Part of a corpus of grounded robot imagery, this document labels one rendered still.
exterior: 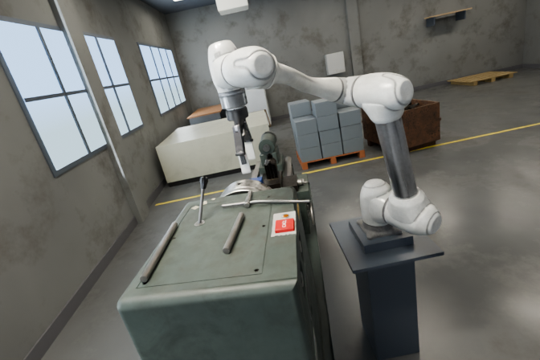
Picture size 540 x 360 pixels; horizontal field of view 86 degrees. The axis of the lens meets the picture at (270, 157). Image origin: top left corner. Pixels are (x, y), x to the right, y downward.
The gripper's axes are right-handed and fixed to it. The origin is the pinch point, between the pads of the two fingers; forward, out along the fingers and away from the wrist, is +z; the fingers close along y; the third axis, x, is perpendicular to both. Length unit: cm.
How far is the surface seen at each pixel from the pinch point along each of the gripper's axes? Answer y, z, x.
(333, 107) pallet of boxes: 350, 52, -70
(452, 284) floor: 78, 142, -107
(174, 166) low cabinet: 365, 106, 211
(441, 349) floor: 32, 142, -78
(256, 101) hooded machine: 699, 64, 93
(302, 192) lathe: 73, 50, -14
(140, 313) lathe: -43, 20, 27
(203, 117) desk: 599, 65, 216
